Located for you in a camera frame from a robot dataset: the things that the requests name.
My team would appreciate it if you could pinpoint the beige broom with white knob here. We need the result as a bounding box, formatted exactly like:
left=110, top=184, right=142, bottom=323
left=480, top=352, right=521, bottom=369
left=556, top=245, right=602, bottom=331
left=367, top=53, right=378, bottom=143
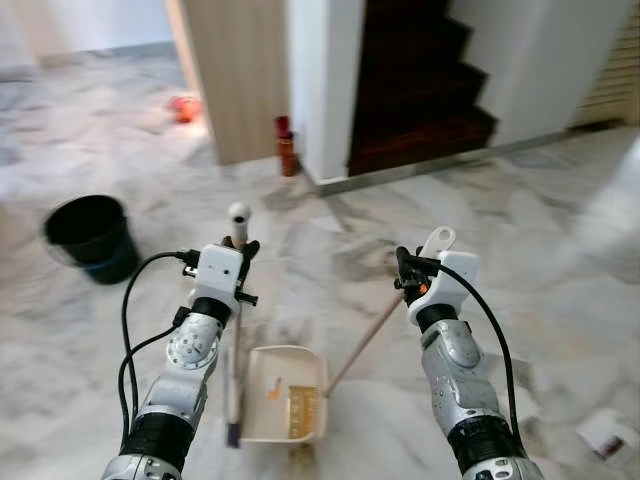
left=224, top=202, right=252, bottom=448

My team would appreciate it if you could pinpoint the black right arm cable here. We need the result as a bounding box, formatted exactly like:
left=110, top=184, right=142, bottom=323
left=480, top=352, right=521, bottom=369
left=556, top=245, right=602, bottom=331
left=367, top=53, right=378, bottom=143
left=438, top=262, right=521, bottom=446

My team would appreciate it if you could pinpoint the gold box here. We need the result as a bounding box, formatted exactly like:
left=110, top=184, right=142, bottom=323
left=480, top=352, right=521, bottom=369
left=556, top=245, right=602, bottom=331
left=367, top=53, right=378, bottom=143
left=287, top=385, right=320, bottom=440

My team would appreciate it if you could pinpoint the louvered wooden door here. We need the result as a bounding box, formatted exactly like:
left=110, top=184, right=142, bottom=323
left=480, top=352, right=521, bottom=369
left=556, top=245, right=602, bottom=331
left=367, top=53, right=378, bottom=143
left=570, top=5, right=640, bottom=129

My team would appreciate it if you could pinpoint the black bucket with blue base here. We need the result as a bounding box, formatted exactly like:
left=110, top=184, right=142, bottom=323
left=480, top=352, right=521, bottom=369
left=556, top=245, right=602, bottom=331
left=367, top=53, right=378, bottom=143
left=43, top=195, right=141, bottom=286

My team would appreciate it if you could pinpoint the dark red bottle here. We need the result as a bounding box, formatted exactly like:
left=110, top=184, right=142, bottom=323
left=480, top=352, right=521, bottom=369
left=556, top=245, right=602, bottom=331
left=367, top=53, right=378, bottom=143
left=275, top=115, right=299, bottom=179

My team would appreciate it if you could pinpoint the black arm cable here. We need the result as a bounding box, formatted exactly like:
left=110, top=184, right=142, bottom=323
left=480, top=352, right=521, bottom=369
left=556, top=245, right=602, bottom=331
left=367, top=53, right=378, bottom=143
left=438, top=262, right=521, bottom=446
left=118, top=250, right=201, bottom=446

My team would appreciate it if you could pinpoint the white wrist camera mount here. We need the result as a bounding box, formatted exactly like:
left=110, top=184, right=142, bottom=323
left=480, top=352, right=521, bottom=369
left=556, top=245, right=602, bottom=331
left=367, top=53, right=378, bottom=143
left=194, top=244, right=245, bottom=314
left=420, top=250, right=482, bottom=327

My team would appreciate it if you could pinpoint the white box with dark print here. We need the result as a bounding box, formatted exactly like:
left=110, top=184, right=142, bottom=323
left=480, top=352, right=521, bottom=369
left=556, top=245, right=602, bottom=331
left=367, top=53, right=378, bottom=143
left=578, top=410, right=639, bottom=462

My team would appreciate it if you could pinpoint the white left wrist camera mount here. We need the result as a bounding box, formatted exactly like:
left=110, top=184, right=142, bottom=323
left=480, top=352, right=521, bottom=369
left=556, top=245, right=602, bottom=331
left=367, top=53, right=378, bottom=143
left=194, top=244, right=245, bottom=314

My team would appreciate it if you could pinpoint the dark wooden staircase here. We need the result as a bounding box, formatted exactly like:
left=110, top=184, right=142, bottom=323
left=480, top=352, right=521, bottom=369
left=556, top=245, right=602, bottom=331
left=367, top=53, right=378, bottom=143
left=347, top=0, right=498, bottom=177

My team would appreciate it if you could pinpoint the beige long-handled dustpan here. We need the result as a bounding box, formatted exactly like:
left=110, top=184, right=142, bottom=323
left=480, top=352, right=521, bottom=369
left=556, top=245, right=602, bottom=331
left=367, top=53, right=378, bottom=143
left=240, top=226, right=457, bottom=444

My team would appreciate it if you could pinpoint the light wooden panel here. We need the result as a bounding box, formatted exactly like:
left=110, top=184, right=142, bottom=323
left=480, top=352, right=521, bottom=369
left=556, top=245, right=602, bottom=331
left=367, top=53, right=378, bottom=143
left=165, top=0, right=291, bottom=167

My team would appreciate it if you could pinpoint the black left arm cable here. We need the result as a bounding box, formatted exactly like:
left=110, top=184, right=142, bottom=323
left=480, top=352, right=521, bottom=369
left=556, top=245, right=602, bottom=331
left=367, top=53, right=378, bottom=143
left=118, top=250, right=201, bottom=446

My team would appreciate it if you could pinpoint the small orange round object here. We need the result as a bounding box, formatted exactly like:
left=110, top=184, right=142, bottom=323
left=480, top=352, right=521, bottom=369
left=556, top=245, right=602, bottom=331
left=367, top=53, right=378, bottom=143
left=168, top=95, right=202, bottom=125

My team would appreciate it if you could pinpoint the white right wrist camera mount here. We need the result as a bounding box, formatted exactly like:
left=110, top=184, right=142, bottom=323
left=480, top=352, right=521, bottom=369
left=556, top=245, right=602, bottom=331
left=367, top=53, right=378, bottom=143
left=420, top=250, right=482, bottom=327

